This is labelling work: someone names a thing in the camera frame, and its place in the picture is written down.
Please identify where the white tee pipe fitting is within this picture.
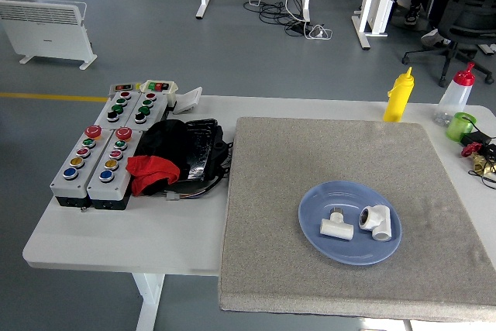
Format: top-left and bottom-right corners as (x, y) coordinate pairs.
(319, 207), (355, 242)

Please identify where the white elbow pipe fitting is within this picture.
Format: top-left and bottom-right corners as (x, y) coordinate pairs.
(357, 203), (394, 243)

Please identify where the blue plate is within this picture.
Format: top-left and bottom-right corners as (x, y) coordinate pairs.
(298, 180), (403, 267)

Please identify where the glossy black tray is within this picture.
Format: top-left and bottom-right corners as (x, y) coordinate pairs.
(181, 118), (224, 181)

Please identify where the grey-brown mat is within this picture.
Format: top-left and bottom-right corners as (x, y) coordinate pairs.
(219, 116), (496, 323)

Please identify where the red cloth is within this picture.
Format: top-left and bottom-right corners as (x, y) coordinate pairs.
(126, 154), (182, 196)

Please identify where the four-button control box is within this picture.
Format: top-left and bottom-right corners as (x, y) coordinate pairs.
(125, 91), (170, 132)
(94, 90), (143, 131)

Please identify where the five-button control box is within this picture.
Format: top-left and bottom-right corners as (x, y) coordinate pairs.
(50, 125), (114, 209)
(86, 126), (144, 211)

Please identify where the yellow squeeze bottle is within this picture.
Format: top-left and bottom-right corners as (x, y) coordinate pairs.
(383, 67), (415, 123)

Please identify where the white table leg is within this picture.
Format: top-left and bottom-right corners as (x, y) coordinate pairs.
(131, 272), (167, 331)

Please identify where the green translucent cup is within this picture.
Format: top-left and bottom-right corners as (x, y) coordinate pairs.
(445, 112), (477, 143)

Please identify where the clear squeeze bottle red cap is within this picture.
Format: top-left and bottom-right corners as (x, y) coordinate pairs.
(433, 61), (477, 128)

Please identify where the black power adapter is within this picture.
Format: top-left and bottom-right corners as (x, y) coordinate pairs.
(460, 131), (494, 148)

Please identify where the white panel heater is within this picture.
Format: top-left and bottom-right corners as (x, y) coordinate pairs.
(0, 0), (98, 71)

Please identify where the black office chair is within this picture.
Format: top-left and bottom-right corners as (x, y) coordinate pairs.
(401, 0), (496, 88)

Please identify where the white wall switch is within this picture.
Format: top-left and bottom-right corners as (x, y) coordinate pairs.
(172, 86), (205, 116)

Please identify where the white connector with wires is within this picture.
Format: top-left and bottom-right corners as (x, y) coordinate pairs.
(164, 180), (230, 202)

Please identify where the cream three-button switch box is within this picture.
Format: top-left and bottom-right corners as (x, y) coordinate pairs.
(138, 79), (179, 105)

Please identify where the small grey switch box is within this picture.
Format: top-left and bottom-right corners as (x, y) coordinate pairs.
(109, 82), (143, 95)

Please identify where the white desk frame with panel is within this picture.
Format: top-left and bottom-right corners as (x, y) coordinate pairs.
(351, 0), (399, 51)

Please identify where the brass valve red handle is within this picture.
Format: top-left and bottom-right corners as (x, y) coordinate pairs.
(460, 142), (496, 176)

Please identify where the thin black cable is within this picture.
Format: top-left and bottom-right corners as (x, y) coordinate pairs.
(467, 113), (496, 189)

